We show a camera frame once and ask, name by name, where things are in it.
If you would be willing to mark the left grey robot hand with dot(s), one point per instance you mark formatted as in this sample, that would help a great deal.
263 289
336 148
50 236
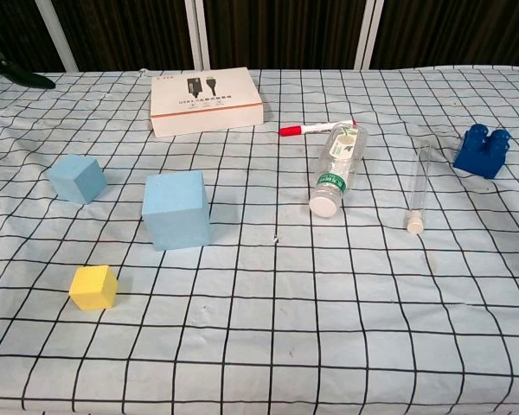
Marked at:
21 77

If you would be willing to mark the small light blue foam cube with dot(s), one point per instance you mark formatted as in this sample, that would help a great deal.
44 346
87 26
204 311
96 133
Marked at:
75 179

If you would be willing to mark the large light blue foam cube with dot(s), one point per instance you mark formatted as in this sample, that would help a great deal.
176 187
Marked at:
177 216

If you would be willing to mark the yellow foam cube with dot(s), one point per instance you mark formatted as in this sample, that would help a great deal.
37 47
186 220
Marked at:
91 287

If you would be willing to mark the black partition panel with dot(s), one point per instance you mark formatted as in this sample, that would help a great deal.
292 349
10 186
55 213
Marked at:
285 34
458 32
13 26
130 34

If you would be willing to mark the red capped white marker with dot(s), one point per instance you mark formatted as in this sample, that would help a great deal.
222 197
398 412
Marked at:
315 126

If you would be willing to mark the clear plastic water bottle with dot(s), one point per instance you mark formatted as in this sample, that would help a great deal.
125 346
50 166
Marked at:
337 168

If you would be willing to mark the black checked white tablecloth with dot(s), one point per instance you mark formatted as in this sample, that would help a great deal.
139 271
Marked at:
285 302

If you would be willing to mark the clear glass test tube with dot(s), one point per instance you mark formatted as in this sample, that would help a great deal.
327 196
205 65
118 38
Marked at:
418 186

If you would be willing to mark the dark blue toy brick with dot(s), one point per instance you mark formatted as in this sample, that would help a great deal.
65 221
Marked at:
480 157

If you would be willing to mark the white partition frame post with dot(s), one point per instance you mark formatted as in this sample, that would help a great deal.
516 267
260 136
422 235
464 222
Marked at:
58 39
369 34
198 34

